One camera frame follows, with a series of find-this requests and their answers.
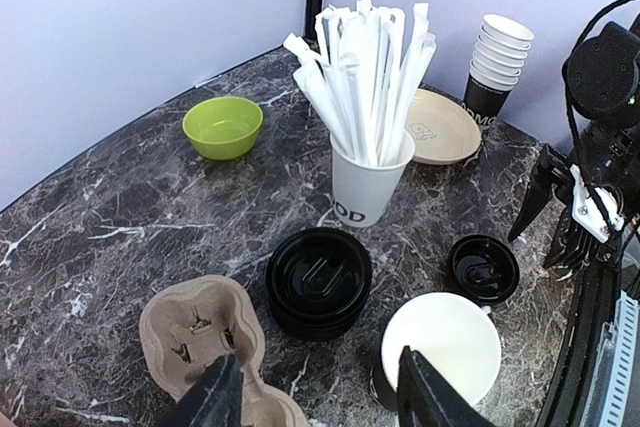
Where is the black paper coffee cup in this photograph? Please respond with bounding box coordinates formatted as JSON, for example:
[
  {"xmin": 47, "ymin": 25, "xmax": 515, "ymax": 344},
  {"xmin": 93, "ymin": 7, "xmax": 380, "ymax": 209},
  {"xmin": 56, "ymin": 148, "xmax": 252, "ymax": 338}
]
[{"xmin": 369, "ymin": 292, "xmax": 502, "ymax": 411}]

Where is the green bowl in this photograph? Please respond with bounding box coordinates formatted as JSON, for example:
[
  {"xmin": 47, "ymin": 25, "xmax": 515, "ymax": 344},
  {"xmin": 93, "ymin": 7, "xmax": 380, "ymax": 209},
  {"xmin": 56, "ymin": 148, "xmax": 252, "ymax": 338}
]
[{"xmin": 182, "ymin": 96, "xmax": 264, "ymax": 161}]

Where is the stack of paper cups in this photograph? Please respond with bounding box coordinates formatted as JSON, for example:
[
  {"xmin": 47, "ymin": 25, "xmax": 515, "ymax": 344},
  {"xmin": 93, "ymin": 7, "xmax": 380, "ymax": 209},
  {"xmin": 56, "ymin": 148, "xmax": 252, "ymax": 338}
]
[{"xmin": 463, "ymin": 13, "xmax": 535, "ymax": 130}]

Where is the single black lid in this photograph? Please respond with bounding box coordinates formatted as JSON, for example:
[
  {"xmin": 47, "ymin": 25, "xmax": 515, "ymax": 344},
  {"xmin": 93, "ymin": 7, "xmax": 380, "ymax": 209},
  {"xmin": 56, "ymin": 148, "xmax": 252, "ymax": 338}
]
[{"xmin": 445, "ymin": 234, "xmax": 520, "ymax": 307}]

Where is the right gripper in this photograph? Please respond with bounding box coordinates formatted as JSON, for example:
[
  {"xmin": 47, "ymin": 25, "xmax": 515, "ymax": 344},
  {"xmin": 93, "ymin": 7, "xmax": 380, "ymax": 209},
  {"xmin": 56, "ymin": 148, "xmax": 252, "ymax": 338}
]
[{"xmin": 507, "ymin": 144, "xmax": 630, "ymax": 269}]

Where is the stack of black lids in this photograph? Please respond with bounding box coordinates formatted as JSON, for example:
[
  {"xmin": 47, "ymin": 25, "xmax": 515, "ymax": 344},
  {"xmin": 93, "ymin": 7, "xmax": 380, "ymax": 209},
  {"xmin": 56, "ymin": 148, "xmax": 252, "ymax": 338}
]
[{"xmin": 265, "ymin": 227, "xmax": 373, "ymax": 342}]

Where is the white cup holding straws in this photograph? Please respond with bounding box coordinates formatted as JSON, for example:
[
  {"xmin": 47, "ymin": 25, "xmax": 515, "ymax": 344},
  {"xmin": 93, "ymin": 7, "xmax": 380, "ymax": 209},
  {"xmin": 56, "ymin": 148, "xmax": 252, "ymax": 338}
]
[{"xmin": 330, "ymin": 130, "xmax": 415, "ymax": 228}]

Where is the bundle of white wrapped straws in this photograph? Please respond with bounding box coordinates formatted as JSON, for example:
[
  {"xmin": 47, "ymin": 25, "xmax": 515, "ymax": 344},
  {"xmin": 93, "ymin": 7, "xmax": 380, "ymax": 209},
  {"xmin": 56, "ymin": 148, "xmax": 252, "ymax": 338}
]
[{"xmin": 283, "ymin": 0, "xmax": 437, "ymax": 167}]

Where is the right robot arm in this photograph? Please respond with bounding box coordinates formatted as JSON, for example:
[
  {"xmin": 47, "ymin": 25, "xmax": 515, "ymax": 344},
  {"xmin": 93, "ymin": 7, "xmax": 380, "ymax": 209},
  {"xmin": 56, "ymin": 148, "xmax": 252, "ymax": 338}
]
[{"xmin": 509, "ymin": 8, "xmax": 639, "ymax": 426}]

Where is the beige plate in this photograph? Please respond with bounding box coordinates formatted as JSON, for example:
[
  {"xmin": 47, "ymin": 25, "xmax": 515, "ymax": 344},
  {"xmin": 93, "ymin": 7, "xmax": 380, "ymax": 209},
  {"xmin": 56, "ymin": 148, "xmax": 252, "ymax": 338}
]
[{"xmin": 406, "ymin": 89, "xmax": 482, "ymax": 165}]

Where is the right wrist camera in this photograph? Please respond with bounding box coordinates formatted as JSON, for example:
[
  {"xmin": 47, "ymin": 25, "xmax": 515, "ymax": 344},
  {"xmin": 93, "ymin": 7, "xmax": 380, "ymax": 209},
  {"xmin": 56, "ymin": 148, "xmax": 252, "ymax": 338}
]
[{"xmin": 570, "ymin": 164, "xmax": 625, "ymax": 244}]

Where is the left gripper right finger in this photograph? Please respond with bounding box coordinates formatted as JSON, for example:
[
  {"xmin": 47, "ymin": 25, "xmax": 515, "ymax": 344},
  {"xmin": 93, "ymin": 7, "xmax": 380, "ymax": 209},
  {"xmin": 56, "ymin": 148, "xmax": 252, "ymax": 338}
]
[{"xmin": 397, "ymin": 346, "xmax": 494, "ymax": 427}]

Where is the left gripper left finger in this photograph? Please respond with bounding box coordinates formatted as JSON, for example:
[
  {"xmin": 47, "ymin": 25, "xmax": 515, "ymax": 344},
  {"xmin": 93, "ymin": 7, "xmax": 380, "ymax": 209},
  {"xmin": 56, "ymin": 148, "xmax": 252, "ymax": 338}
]
[{"xmin": 159, "ymin": 354, "xmax": 244, "ymax": 427}]

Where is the brown pulp cup carrier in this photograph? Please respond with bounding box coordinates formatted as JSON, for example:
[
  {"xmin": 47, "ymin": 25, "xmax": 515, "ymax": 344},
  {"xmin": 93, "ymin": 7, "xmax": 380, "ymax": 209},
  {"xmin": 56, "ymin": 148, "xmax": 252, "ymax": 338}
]
[{"xmin": 139, "ymin": 275, "xmax": 308, "ymax": 426}]

